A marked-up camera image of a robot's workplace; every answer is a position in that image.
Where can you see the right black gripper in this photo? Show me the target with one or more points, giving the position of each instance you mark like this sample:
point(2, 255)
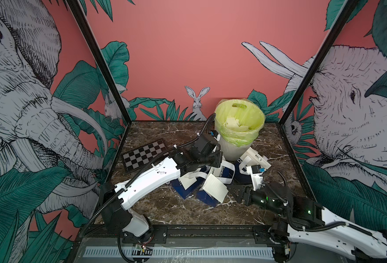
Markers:
point(246, 193)

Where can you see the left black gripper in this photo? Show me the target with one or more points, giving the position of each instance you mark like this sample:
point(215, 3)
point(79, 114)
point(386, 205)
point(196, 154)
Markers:
point(217, 155)

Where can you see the navy white paper bag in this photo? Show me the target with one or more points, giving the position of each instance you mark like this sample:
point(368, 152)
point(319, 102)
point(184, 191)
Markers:
point(188, 183)
point(225, 174)
point(250, 158)

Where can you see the white receipt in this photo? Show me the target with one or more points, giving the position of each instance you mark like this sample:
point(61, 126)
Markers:
point(215, 188)

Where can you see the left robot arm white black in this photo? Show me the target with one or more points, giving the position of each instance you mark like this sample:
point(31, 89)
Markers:
point(174, 163)

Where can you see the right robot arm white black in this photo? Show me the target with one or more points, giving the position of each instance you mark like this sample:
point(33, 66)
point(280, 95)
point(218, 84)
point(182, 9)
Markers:
point(299, 220)

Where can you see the white ribbed trash bin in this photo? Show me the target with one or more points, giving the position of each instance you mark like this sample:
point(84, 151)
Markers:
point(228, 149)

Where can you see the yellow-green plastic bin liner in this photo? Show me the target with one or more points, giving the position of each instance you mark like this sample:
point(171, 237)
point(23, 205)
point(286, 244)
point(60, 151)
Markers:
point(238, 121)

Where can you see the black white checkerboard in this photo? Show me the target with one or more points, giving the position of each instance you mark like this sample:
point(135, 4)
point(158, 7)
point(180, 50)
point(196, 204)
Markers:
point(135, 159)

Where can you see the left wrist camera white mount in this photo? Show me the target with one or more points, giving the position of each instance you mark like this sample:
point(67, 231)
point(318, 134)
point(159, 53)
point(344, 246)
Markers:
point(216, 137)

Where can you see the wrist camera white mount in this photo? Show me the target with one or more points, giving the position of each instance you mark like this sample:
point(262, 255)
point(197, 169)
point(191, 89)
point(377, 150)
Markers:
point(216, 137)
point(256, 173)

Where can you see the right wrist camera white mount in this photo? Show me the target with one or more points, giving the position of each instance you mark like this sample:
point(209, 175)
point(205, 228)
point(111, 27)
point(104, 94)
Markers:
point(256, 173)

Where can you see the black mounting rail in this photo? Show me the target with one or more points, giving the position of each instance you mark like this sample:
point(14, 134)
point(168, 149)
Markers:
point(206, 233)

